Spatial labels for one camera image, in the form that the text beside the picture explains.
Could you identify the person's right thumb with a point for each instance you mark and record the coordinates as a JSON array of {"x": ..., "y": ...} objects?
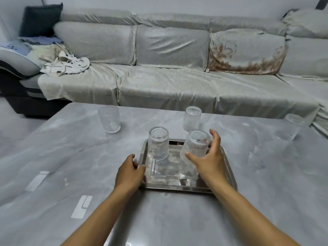
[{"x": 192, "y": 156}]

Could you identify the white black-patterned cloth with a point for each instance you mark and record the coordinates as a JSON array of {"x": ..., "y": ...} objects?
[{"x": 66, "y": 65}]

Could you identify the person's left hand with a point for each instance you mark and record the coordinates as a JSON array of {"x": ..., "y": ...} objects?
[{"x": 128, "y": 176}]

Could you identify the person's left forearm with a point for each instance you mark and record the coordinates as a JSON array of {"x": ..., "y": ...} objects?
[{"x": 102, "y": 217}]

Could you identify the grey covered sofa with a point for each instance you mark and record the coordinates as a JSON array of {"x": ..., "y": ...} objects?
[{"x": 166, "y": 84}]

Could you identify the dark blue pillow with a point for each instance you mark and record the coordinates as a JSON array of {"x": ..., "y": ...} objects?
[{"x": 39, "y": 20}]

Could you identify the person's right forearm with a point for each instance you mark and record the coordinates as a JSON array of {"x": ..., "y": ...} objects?
[{"x": 246, "y": 215}]

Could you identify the brown floral back cushion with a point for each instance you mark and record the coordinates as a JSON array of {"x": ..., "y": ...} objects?
[{"x": 243, "y": 52}]

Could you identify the person's left thumb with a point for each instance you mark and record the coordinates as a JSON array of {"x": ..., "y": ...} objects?
[{"x": 140, "y": 169}]

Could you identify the black wall object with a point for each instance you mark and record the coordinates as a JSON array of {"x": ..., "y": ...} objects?
[{"x": 321, "y": 3}]

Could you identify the stainless steel tray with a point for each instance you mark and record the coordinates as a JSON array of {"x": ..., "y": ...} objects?
[{"x": 174, "y": 181}]

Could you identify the blue and white blanket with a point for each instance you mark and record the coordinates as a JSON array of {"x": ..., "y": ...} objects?
[{"x": 33, "y": 48}]

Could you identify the ribbed clear drinking glass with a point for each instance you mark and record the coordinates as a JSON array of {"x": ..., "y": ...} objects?
[
  {"x": 192, "y": 119},
  {"x": 109, "y": 119},
  {"x": 194, "y": 146},
  {"x": 158, "y": 143},
  {"x": 292, "y": 126}
]

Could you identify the grey pillow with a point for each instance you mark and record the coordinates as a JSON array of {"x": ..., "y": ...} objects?
[{"x": 307, "y": 23}]

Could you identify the grey sofa back cushion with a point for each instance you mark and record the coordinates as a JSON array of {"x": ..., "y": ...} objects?
[
  {"x": 171, "y": 47},
  {"x": 307, "y": 57},
  {"x": 94, "y": 43}
]

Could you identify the person's right hand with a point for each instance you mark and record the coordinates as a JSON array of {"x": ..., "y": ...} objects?
[{"x": 211, "y": 163}]

